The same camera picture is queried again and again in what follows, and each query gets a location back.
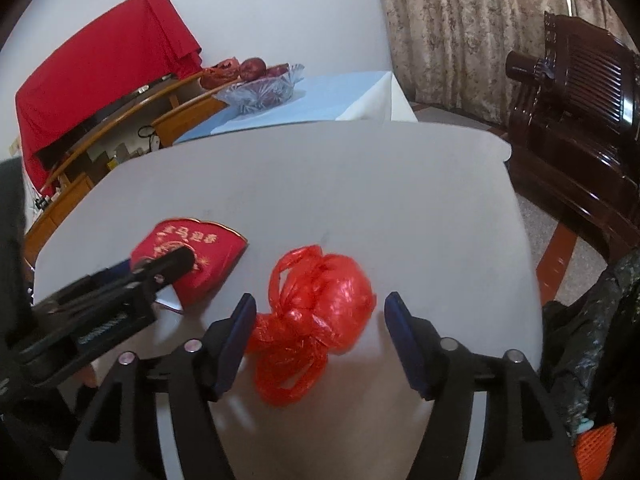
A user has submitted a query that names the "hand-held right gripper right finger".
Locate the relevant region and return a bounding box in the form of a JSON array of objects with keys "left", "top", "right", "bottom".
[{"left": 384, "top": 291, "right": 581, "bottom": 480}]

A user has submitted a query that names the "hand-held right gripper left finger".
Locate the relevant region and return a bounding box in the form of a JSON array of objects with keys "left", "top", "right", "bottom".
[{"left": 60, "top": 292, "right": 258, "bottom": 480}]

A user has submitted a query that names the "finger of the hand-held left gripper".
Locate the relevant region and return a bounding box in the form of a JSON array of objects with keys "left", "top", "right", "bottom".
[{"left": 32, "top": 246, "right": 197, "bottom": 312}]

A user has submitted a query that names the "red gold-trimmed envelope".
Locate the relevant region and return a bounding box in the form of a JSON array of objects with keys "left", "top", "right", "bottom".
[{"left": 131, "top": 218, "right": 249, "bottom": 311}]

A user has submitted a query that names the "red plastic bag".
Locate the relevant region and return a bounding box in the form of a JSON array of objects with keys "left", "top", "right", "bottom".
[{"left": 245, "top": 244, "right": 377, "bottom": 408}]

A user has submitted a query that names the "black trash bag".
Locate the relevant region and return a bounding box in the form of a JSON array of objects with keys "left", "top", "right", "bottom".
[{"left": 542, "top": 250, "right": 640, "bottom": 441}]

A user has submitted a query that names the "wooden cabinet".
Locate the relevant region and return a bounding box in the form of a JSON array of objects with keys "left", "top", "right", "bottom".
[{"left": 24, "top": 72, "right": 236, "bottom": 266}]

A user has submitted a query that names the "glass fruit bowl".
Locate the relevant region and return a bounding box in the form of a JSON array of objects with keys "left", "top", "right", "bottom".
[{"left": 212, "top": 63, "right": 305, "bottom": 116}]

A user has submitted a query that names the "red cloth cover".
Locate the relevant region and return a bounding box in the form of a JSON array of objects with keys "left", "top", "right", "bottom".
[{"left": 15, "top": 0, "right": 203, "bottom": 191}]

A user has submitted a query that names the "orange plastic mesh basket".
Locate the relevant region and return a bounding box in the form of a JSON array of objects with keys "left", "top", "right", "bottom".
[{"left": 575, "top": 422, "right": 619, "bottom": 469}]

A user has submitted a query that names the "light blue tablecloth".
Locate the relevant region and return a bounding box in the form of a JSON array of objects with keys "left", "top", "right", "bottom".
[{"left": 172, "top": 71, "right": 418, "bottom": 146}]

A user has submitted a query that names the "dark wooden chair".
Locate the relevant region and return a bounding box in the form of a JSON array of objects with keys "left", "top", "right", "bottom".
[{"left": 487, "top": 10, "right": 640, "bottom": 261}]

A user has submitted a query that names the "patterned beige curtain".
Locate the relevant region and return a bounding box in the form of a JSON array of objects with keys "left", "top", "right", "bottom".
[{"left": 372, "top": 0, "right": 631, "bottom": 126}]

